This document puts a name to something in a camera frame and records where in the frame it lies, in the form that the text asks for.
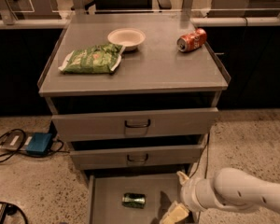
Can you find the grey drawer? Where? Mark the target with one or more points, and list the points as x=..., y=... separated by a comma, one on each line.
x=106, y=195
x=136, y=152
x=134, y=124

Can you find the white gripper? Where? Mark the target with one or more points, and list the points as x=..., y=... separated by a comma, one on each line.
x=188, y=192

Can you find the grey bottom drawer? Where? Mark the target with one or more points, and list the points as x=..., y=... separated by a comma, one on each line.
x=106, y=195

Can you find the blue electronics box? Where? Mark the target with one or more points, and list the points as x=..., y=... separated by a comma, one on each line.
x=39, y=144

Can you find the green soda can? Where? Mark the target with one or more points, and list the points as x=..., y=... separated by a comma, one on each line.
x=134, y=200

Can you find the green chip bag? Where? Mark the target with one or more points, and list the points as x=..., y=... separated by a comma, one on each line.
x=98, y=59

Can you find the grey drawer cabinet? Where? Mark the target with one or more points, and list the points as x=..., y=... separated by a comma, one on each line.
x=157, y=76

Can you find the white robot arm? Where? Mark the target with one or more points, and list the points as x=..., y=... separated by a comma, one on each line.
x=230, y=190

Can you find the black object bottom left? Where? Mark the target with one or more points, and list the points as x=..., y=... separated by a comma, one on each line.
x=10, y=209

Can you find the grey top drawer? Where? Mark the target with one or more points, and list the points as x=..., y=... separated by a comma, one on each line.
x=134, y=124

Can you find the silver flat device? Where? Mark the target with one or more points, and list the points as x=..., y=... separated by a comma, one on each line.
x=16, y=140

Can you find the grey middle drawer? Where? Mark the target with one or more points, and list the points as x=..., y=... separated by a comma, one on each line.
x=136, y=152

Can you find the orange soda can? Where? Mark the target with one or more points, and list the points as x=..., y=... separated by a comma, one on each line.
x=192, y=41

